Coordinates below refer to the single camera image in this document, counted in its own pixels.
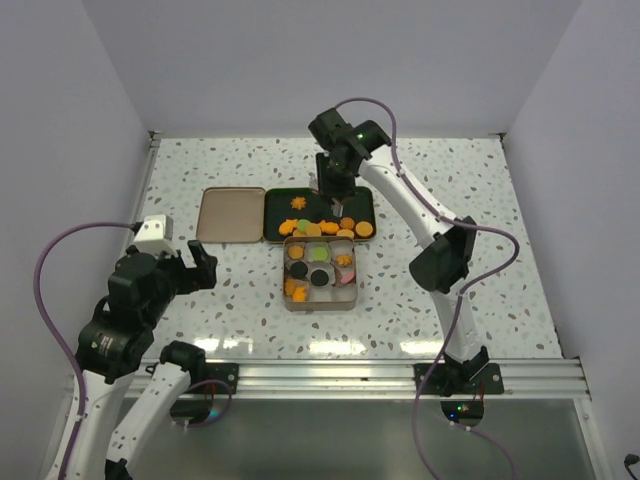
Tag orange flower shaped cookie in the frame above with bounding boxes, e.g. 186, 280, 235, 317
340, 217, 355, 230

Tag gold cookie tin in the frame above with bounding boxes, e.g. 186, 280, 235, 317
281, 235, 360, 313

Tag black sandwich cookie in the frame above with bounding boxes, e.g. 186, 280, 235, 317
289, 261, 308, 279
310, 269, 329, 287

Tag orange round flower cookie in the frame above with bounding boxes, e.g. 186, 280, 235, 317
287, 244, 305, 261

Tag dark green tray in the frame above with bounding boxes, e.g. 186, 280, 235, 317
263, 187, 377, 244

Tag metal tongs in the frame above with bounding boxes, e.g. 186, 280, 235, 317
309, 173, 347, 218

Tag white paper cupcake liners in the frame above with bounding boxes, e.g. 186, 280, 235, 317
284, 241, 357, 304

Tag tan dotted cookie right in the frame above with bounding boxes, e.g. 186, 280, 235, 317
354, 221, 374, 238

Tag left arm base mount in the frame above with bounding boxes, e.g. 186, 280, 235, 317
200, 362, 240, 395

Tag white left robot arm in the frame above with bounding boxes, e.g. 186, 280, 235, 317
46, 240, 217, 479

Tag orange swirl star cookie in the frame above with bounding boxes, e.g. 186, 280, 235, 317
290, 197, 307, 211

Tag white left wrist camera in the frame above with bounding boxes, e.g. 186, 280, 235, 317
133, 214, 177, 258

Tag gold tin lid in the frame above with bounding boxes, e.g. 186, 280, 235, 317
196, 187, 266, 244

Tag tan dotted round cookie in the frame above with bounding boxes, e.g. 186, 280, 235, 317
305, 223, 323, 237

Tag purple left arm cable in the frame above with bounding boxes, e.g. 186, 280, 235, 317
32, 222, 143, 480

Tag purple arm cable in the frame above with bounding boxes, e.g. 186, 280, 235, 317
333, 96, 521, 480
32, 222, 143, 480

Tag green cookie under black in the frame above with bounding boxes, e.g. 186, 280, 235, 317
296, 219, 310, 233

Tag pink sandwich cookie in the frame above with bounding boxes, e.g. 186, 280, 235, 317
340, 272, 356, 285

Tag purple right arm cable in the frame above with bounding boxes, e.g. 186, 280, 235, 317
333, 96, 521, 480

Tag green macaron cookie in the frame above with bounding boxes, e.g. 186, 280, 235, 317
311, 246, 330, 262

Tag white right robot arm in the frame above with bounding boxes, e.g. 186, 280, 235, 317
308, 108, 489, 393

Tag aluminium front rail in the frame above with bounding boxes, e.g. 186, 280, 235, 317
64, 355, 591, 401

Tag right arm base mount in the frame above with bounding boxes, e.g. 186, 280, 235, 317
421, 363, 505, 397

